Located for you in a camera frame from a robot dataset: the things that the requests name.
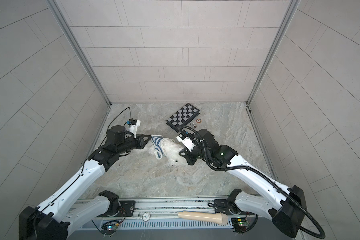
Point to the right green circuit board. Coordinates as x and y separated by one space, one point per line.
239 225

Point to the aluminium mounting rail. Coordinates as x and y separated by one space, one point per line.
168 208

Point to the left green circuit board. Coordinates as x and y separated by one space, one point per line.
110 227

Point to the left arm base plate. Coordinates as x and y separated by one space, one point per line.
125 209

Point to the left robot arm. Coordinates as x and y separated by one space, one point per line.
52 218

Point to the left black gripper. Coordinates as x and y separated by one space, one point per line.
140 143

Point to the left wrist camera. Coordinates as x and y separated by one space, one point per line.
131 130

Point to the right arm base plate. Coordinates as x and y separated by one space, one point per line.
225 207

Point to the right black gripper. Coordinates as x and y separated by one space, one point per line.
188 153

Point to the blue white striped sweater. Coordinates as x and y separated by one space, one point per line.
157 149

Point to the black folded chess board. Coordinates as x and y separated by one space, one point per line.
182 117

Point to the beige handle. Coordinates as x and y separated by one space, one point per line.
217 218

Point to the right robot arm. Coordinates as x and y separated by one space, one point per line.
286 207

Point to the white teddy bear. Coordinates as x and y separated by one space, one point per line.
172 151

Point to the white round knob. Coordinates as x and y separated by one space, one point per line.
146 216

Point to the green circuit board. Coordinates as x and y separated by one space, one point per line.
239 225
110 227

